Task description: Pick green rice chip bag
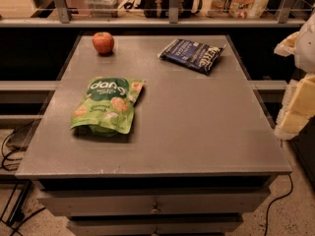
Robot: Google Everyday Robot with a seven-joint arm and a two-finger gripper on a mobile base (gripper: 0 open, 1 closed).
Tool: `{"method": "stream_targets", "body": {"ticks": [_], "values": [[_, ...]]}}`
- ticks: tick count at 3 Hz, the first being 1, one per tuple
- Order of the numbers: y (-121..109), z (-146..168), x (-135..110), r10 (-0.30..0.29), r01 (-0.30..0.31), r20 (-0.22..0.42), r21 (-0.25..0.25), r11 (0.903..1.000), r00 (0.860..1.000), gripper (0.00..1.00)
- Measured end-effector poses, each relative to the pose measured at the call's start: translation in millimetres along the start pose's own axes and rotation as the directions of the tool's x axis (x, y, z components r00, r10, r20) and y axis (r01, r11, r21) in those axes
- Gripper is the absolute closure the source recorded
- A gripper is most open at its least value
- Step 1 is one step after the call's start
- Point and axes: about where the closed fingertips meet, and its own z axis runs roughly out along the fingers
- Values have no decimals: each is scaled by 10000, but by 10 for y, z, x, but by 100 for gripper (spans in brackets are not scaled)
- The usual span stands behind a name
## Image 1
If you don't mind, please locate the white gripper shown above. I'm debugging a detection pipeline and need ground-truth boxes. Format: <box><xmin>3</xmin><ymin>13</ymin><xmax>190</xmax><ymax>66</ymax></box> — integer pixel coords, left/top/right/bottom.
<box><xmin>274</xmin><ymin>14</ymin><xmax>315</xmax><ymax>140</ymax></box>

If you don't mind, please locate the green rice chip bag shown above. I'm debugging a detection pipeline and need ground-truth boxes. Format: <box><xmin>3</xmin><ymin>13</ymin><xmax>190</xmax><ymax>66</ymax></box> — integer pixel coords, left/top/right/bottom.
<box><xmin>71</xmin><ymin>77</ymin><xmax>145</xmax><ymax>137</ymax></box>

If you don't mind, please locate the printed snack bag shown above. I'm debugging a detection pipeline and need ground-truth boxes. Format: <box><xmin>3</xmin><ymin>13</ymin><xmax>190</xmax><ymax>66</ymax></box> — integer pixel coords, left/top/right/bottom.
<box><xmin>207</xmin><ymin>0</ymin><xmax>269</xmax><ymax>19</ymax></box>

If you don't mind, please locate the blue kettle chip bag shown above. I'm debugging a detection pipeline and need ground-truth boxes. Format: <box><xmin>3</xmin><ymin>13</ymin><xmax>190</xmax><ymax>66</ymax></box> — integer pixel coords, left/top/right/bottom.
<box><xmin>157</xmin><ymin>39</ymin><xmax>225</xmax><ymax>75</ymax></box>

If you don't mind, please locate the grey drawer cabinet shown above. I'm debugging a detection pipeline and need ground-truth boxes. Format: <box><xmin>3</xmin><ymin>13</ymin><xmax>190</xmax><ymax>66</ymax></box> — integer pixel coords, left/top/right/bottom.
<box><xmin>17</xmin><ymin>35</ymin><xmax>291</xmax><ymax>236</ymax></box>

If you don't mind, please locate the black backpack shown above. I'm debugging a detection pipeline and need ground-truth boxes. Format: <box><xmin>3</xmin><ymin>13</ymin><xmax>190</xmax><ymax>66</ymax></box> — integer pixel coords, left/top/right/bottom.
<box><xmin>123</xmin><ymin>0</ymin><xmax>203</xmax><ymax>19</ymax></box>

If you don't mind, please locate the red apple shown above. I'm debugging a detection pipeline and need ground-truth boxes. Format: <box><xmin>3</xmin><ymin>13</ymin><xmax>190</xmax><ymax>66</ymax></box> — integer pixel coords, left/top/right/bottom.
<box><xmin>93</xmin><ymin>31</ymin><xmax>114</xmax><ymax>54</ymax></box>

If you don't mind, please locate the black floor cable right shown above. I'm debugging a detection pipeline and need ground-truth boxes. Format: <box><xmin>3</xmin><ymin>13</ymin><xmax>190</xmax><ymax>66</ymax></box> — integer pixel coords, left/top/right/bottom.
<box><xmin>263</xmin><ymin>174</ymin><xmax>294</xmax><ymax>236</ymax></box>

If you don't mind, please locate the grey metal shelf rail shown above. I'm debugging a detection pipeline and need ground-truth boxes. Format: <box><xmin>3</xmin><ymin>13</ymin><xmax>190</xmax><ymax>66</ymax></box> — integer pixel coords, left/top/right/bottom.
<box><xmin>0</xmin><ymin>0</ymin><xmax>314</xmax><ymax>29</ymax></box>

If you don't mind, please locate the black floor cables left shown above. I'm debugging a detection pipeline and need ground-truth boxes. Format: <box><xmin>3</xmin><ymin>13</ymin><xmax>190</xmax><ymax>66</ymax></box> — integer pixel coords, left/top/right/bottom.
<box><xmin>0</xmin><ymin>120</ymin><xmax>47</xmax><ymax>236</ymax></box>

